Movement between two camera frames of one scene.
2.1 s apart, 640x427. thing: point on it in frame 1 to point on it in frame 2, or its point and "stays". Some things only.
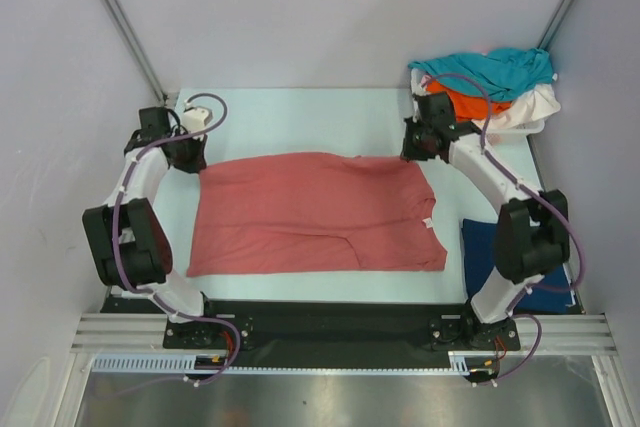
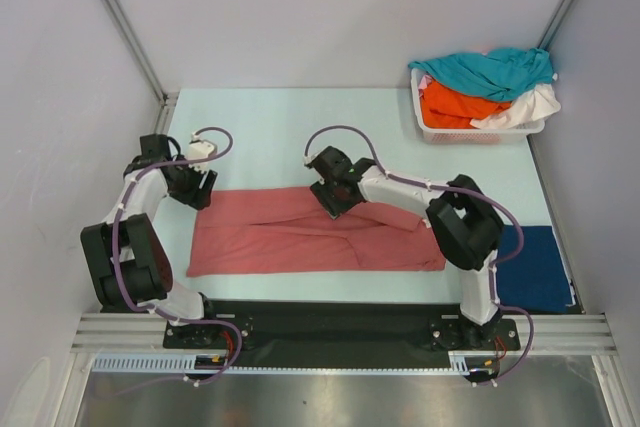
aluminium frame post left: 123,19 stays
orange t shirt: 466,107 stays
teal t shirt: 505,71 stays
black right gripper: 409,152 to 321,189
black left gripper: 198,163 to 197,197
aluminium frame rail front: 574,334 stays
